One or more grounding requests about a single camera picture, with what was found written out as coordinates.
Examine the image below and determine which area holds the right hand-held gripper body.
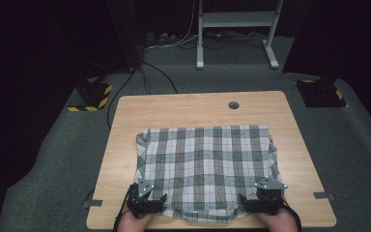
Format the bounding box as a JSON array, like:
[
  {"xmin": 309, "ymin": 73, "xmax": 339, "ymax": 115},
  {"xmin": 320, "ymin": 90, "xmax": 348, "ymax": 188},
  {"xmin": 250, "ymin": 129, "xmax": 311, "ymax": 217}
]
[{"xmin": 254, "ymin": 177, "xmax": 288, "ymax": 216}]

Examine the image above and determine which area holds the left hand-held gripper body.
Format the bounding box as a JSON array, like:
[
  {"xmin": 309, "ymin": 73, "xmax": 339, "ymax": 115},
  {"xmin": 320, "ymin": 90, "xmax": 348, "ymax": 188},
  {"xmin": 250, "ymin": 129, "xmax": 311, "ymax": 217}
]
[{"xmin": 127, "ymin": 182, "xmax": 156, "ymax": 218}]

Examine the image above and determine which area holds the plaid button-up shirt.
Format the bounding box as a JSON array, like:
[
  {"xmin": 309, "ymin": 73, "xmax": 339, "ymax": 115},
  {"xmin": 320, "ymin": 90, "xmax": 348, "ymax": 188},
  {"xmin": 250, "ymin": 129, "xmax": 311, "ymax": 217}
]
[{"xmin": 135, "ymin": 125, "xmax": 284, "ymax": 224}]

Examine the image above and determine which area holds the grey tape strip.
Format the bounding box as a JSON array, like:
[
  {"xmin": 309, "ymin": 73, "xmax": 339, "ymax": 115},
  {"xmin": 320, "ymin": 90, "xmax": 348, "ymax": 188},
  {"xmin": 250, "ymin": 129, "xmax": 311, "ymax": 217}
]
[
  {"xmin": 313, "ymin": 191, "xmax": 336, "ymax": 201},
  {"xmin": 82, "ymin": 198, "xmax": 104, "ymax": 209}
]

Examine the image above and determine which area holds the black box with yellow stripes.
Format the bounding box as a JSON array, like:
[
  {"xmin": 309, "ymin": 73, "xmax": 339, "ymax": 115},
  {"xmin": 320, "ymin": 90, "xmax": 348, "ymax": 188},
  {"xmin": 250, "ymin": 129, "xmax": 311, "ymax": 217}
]
[
  {"xmin": 67, "ymin": 76, "xmax": 114, "ymax": 113},
  {"xmin": 294, "ymin": 76, "xmax": 349, "ymax": 109}
]

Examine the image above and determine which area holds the power strip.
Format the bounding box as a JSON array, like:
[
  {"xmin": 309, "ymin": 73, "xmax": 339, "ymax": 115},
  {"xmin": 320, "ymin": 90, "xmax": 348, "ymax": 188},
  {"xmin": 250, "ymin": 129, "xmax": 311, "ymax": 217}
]
[{"xmin": 146, "ymin": 31, "xmax": 179, "ymax": 44}]

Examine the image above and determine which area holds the left hand-held gripper cable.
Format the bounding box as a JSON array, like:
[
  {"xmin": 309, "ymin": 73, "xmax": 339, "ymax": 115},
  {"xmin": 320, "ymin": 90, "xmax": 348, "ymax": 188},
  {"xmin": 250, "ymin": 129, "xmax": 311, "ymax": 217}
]
[{"xmin": 112, "ymin": 184, "xmax": 134, "ymax": 232}]

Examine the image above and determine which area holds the hand-held gripper cable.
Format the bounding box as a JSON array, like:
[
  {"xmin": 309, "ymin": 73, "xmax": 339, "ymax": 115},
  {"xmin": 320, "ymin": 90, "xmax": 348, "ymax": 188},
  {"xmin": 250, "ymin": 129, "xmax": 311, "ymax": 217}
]
[
  {"xmin": 112, "ymin": 184, "xmax": 134, "ymax": 232},
  {"xmin": 281, "ymin": 204, "xmax": 302, "ymax": 232}
]

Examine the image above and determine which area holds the right hand-held gripper cable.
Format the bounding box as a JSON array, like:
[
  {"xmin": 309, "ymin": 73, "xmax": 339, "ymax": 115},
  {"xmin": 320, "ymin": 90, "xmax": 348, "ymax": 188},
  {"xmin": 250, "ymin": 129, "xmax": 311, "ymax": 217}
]
[{"xmin": 281, "ymin": 204, "xmax": 302, "ymax": 232}]

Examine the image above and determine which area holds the long black cable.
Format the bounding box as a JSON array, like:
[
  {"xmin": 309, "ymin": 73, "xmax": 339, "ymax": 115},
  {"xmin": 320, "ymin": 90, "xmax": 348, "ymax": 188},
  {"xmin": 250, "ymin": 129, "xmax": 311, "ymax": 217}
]
[
  {"xmin": 140, "ymin": 60, "xmax": 179, "ymax": 95},
  {"xmin": 105, "ymin": 68, "xmax": 138, "ymax": 131}
]

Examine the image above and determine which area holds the tangle of black cables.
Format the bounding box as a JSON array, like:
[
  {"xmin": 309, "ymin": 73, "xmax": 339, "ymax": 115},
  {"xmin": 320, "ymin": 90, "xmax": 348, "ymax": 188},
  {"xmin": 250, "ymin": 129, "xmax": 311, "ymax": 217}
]
[{"xmin": 202, "ymin": 30, "xmax": 267, "ymax": 51}]

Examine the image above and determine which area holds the white cable bundle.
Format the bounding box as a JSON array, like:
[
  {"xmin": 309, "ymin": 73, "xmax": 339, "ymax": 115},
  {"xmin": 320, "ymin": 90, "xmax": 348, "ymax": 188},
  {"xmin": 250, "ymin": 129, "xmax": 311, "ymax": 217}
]
[{"xmin": 144, "ymin": 0, "xmax": 199, "ymax": 50}]

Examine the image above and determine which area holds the white metal stand frame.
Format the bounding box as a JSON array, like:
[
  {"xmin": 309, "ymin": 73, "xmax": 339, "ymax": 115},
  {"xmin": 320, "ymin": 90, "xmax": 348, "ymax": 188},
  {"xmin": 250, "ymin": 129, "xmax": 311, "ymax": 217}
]
[{"xmin": 196, "ymin": 0, "xmax": 284, "ymax": 71}]

